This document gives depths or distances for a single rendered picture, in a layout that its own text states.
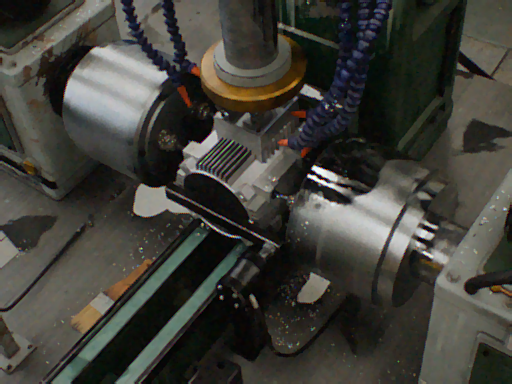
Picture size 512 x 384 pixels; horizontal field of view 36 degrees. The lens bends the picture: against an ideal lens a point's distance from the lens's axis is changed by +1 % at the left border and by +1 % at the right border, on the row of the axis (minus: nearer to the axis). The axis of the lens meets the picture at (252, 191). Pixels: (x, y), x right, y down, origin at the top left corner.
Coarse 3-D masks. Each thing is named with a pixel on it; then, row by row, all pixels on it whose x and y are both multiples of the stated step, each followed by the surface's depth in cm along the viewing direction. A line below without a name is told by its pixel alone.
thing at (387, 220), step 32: (320, 160) 126; (352, 160) 126; (384, 160) 125; (416, 160) 128; (320, 192) 124; (352, 192) 123; (384, 192) 121; (416, 192) 121; (448, 192) 127; (288, 224) 128; (320, 224) 124; (352, 224) 122; (384, 224) 119; (416, 224) 119; (448, 224) 125; (320, 256) 126; (352, 256) 122; (384, 256) 121; (416, 256) 124; (448, 256) 122; (352, 288) 127; (384, 288) 123; (416, 288) 136
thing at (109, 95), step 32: (96, 64) 147; (128, 64) 146; (64, 96) 150; (96, 96) 145; (128, 96) 142; (160, 96) 141; (192, 96) 150; (96, 128) 146; (128, 128) 142; (160, 128) 145; (192, 128) 154; (128, 160) 145; (160, 160) 150
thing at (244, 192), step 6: (300, 126) 142; (294, 132) 143; (192, 156) 139; (186, 162) 138; (192, 162) 139; (180, 168) 140; (186, 168) 139; (192, 168) 139; (240, 186) 134; (246, 186) 134; (240, 192) 133; (246, 192) 133; (252, 192) 134; (240, 198) 134; (246, 198) 133; (198, 216) 148; (246, 240) 143
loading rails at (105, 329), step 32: (192, 224) 150; (160, 256) 145; (192, 256) 148; (224, 256) 159; (288, 256) 157; (128, 288) 141; (160, 288) 143; (192, 288) 153; (128, 320) 138; (160, 320) 148; (192, 320) 136; (224, 320) 147; (96, 352) 134; (128, 352) 142; (160, 352) 132; (192, 352) 141
